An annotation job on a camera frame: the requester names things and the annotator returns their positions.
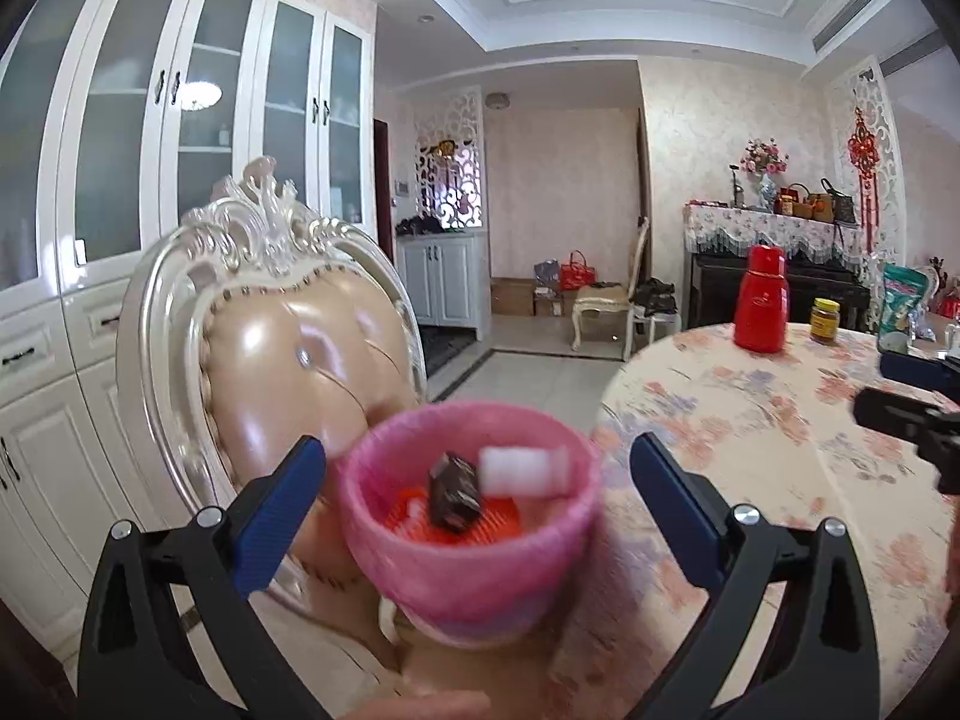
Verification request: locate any white lattice partition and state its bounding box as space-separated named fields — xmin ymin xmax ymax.
xmin=412 ymin=86 xmax=485 ymax=233
xmin=825 ymin=56 xmax=912 ymax=271

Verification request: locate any red thermos jug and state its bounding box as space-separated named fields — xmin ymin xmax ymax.
xmin=733 ymin=244 xmax=792 ymax=353

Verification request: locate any floral lace piano cover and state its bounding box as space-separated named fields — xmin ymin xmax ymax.
xmin=684 ymin=202 xmax=871 ymax=267

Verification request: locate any small black box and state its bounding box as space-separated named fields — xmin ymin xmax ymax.
xmin=427 ymin=452 xmax=481 ymax=535

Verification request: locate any jar with yellow label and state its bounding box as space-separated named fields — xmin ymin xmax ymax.
xmin=810 ymin=298 xmax=841 ymax=346

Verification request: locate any dark clothes pile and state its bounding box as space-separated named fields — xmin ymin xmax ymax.
xmin=631 ymin=277 xmax=680 ymax=316

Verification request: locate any dark handbag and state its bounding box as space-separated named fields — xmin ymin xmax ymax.
xmin=821 ymin=178 xmax=857 ymax=224

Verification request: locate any small orange foam net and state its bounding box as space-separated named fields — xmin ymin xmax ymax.
xmin=386 ymin=491 xmax=436 ymax=545

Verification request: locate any low white cabinet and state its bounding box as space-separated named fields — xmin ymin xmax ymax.
xmin=396 ymin=232 xmax=490 ymax=331

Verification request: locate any cream wooden chair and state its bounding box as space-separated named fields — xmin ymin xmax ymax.
xmin=571 ymin=217 xmax=652 ymax=350

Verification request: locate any black piano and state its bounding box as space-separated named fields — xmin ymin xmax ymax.
xmin=688 ymin=251 xmax=875 ymax=331

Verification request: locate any tall white display cabinet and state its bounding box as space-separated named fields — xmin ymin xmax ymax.
xmin=0 ymin=0 xmax=377 ymax=653

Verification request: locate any dark wooden door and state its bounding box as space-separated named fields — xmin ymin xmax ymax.
xmin=373 ymin=118 xmax=395 ymax=278

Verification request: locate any red knot hanging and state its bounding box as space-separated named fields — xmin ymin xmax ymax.
xmin=847 ymin=109 xmax=882 ymax=252

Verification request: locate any beige leather ornate chair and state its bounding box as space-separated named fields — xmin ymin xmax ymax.
xmin=116 ymin=156 xmax=430 ymax=720

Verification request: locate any green snack bag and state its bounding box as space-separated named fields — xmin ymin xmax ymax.
xmin=877 ymin=262 xmax=935 ymax=353

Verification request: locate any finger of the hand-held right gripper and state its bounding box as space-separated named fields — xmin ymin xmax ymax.
xmin=853 ymin=387 xmax=960 ymax=496
xmin=880 ymin=351 xmax=960 ymax=402

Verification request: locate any cardboard box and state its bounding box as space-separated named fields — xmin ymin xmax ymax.
xmin=491 ymin=277 xmax=535 ymax=316

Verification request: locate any pink waste bin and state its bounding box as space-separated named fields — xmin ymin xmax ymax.
xmin=334 ymin=401 xmax=605 ymax=650

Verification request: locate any ceiling air vent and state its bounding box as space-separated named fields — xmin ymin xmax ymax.
xmin=812 ymin=0 xmax=910 ymax=51
xmin=876 ymin=28 xmax=947 ymax=77

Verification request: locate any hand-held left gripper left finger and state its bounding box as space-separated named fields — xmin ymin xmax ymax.
xmin=79 ymin=435 xmax=329 ymax=720

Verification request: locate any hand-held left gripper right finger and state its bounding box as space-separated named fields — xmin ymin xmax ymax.
xmin=630 ymin=433 xmax=882 ymax=720

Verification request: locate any red handbag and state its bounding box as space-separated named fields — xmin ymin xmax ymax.
xmin=559 ymin=251 xmax=597 ymax=292

